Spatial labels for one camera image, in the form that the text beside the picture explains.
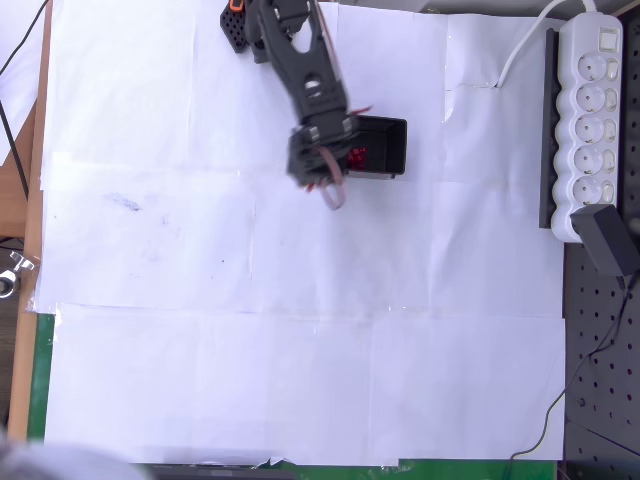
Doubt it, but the black square bin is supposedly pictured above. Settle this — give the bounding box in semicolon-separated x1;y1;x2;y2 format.
344;114;409;181

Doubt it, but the white paper covering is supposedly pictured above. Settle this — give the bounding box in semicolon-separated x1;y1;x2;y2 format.
37;0;567;466

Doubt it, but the black tray under power strip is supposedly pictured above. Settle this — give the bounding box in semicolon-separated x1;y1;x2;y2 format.
538;28;561;231

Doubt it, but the white power strip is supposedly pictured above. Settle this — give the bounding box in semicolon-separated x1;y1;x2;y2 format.
549;12;625;245

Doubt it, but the white sheet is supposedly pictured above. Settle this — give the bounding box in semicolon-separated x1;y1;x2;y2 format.
0;0;45;166

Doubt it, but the black power adapter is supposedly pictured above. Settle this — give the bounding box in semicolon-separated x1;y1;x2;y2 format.
569;203;640;279

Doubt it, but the metal clamp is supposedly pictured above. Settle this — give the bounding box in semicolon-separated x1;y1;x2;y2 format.
0;251;41;300

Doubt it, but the dark flat device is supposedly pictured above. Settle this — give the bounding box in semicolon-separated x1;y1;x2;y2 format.
149;463;296;480

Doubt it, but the green cutting mat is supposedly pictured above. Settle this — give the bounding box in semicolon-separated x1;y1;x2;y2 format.
27;312;559;480

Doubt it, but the black pegboard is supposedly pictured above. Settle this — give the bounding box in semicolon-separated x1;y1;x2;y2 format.
562;242;640;480

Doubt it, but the blurry grey object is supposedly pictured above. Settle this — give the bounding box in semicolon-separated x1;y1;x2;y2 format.
0;427;146;480

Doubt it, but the red white gripper wire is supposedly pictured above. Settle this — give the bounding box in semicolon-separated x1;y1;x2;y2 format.
314;145;347;211

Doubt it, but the white power strip cable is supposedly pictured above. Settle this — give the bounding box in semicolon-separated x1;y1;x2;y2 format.
494;0;601;89

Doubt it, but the thin black adapter cable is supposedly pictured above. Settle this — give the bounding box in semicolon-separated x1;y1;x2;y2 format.
499;274;640;480

